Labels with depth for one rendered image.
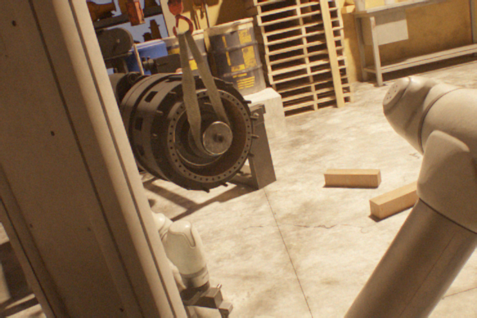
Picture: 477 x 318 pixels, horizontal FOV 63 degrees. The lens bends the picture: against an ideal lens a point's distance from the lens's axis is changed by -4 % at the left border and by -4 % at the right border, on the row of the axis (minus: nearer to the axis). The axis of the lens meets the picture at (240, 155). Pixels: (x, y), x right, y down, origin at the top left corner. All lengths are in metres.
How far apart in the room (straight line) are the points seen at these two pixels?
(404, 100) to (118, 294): 0.57
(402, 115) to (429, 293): 0.27
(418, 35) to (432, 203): 6.66
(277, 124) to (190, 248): 3.40
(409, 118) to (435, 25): 6.67
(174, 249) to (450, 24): 6.70
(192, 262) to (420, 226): 0.81
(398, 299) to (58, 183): 0.54
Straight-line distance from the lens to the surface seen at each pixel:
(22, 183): 0.77
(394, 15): 6.28
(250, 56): 4.94
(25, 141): 0.72
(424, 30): 7.24
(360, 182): 2.99
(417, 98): 0.67
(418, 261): 0.59
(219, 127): 1.70
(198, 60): 1.65
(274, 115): 4.49
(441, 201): 0.57
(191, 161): 1.83
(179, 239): 1.22
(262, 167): 3.23
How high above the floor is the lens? 1.29
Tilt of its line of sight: 18 degrees down
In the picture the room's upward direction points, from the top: 13 degrees counter-clockwise
